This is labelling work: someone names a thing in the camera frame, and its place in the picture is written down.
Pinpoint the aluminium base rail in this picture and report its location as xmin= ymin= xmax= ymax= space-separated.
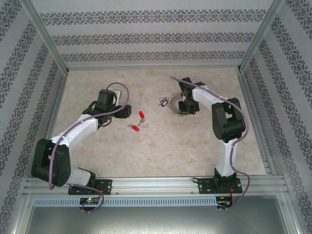
xmin=24 ymin=174 xmax=290 ymax=195

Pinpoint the grey slotted cable duct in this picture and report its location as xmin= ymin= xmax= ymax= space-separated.
xmin=33 ymin=196 xmax=218 ymax=207

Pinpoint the grey metal panel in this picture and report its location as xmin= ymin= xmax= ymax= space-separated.
xmin=24 ymin=206 xmax=287 ymax=234

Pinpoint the aluminium frame post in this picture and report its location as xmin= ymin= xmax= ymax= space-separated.
xmin=237 ymin=0 xmax=286 ymax=73
xmin=20 ymin=0 xmax=69 ymax=73

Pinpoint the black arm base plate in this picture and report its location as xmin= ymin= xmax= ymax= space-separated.
xmin=198 ymin=177 xmax=242 ymax=195
xmin=68 ymin=179 xmax=113 ymax=196

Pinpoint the silver disc with key rings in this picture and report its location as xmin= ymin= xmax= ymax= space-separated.
xmin=167 ymin=91 xmax=197 ymax=117

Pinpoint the purple cable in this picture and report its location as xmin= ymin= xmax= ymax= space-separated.
xmin=49 ymin=82 xmax=130 ymax=190
xmin=170 ymin=76 xmax=252 ymax=211
xmin=81 ymin=192 xmax=105 ymax=214

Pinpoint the aluminium frame side rail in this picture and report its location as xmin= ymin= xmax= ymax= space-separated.
xmin=237 ymin=70 xmax=277 ymax=176
xmin=45 ymin=70 xmax=69 ymax=138

